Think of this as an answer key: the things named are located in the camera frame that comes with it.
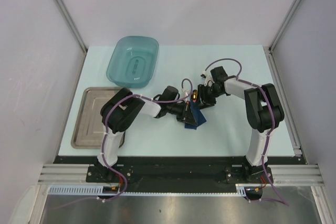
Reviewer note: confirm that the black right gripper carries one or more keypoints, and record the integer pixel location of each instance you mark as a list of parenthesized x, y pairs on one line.
[(203, 100)]

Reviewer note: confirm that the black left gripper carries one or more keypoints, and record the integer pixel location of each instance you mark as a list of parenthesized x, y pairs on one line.
[(186, 116)]

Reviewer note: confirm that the blue paper napkin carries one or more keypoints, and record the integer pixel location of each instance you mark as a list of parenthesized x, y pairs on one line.
[(198, 116)]

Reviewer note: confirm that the iridescent spoon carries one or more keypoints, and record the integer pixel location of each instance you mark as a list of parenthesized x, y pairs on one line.
[(194, 95)]

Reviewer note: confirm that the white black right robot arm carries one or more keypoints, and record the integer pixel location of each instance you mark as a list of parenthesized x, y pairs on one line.
[(263, 110)]

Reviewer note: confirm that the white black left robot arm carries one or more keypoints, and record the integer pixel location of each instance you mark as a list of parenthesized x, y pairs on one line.
[(122, 109)]

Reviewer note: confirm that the teal plastic tub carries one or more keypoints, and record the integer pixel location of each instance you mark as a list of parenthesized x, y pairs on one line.
[(133, 61)]

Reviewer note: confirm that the metal tray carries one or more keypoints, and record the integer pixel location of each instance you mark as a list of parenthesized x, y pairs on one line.
[(89, 129)]

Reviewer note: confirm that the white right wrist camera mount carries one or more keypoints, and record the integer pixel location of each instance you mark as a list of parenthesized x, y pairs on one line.
[(208, 80)]

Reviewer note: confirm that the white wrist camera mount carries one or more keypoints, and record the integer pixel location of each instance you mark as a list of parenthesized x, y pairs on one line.
[(186, 93), (208, 80)]

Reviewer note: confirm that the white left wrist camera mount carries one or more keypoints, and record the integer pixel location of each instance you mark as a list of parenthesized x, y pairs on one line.
[(186, 93)]

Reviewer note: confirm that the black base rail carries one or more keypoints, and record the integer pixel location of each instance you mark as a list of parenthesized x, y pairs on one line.
[(178, 174)]

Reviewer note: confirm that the right aluminium frame post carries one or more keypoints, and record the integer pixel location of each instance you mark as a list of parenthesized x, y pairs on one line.
[(285, 23)]

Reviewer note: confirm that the aluminium frame post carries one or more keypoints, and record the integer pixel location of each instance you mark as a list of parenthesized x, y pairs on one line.
[(71, 25), (285, 23)]

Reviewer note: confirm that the white slotted cable duct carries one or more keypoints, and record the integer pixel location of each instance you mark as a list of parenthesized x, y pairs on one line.
[(75, 190)]

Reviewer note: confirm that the left aluminium frame post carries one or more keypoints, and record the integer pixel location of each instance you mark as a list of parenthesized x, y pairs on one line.
[(71, 25)]

